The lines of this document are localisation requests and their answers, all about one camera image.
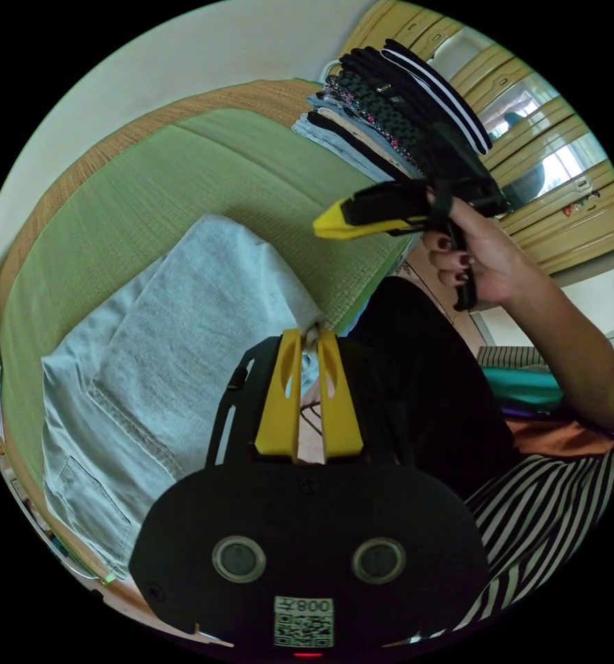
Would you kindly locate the light blue jeans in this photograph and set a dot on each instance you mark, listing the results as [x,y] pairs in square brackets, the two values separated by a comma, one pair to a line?
[146,363]

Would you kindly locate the person's right forearm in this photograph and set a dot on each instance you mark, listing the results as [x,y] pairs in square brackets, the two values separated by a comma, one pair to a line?
[582,353]

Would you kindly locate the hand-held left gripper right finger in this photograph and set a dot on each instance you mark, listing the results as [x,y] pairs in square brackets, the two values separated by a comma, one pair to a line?
[338,415]

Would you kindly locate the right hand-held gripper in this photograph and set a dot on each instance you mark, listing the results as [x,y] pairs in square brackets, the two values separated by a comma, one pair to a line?
[385,203]

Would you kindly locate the yellow cupboard with mirror doors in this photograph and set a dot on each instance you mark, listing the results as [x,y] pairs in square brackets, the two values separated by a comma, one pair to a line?
[561,129]

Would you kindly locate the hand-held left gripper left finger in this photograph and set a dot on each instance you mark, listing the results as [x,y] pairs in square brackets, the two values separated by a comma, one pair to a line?
[278,410]

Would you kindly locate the pile of clothes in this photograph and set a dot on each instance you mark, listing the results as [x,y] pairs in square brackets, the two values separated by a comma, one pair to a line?
[369,98]

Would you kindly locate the person's right hand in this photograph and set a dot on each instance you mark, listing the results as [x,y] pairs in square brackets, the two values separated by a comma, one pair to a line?
[493,254]

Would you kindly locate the bed with green woven mat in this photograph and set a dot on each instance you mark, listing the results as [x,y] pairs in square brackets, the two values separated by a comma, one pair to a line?
[130,197]

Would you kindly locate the person's body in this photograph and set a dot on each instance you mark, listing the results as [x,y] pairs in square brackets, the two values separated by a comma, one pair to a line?
[431,363]

